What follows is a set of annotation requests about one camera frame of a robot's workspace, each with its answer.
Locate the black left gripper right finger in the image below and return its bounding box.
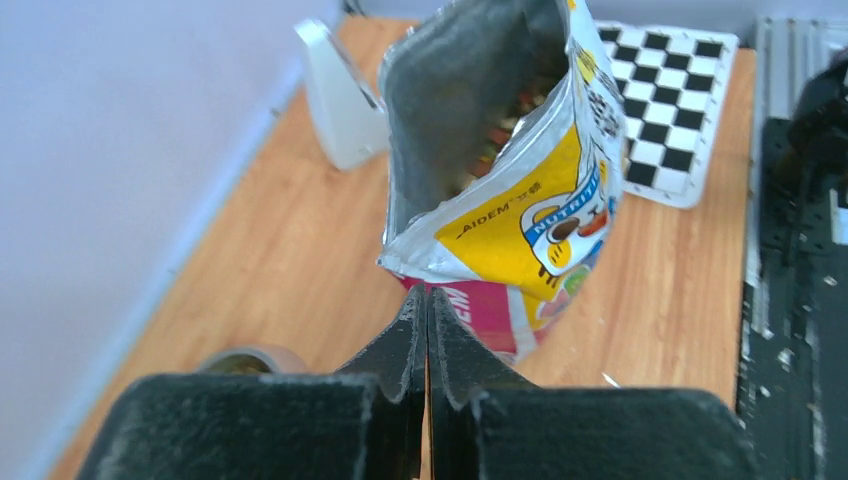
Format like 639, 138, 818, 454
427, 288, 759, 479

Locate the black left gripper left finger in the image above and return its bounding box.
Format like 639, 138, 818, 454
78, 286, 427, 479

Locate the pet food bag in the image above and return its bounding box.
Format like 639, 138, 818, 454
378, 1, 627, 363

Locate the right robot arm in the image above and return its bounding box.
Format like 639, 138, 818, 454
772, 51, 847, 200

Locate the pink double bowl stand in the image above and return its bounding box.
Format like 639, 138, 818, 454
196, 344, 309, 375

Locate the white metronome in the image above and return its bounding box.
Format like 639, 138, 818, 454
294, 19, 389, 171

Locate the checkerboard mat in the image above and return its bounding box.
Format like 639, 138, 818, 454
597, 21, 740, 209

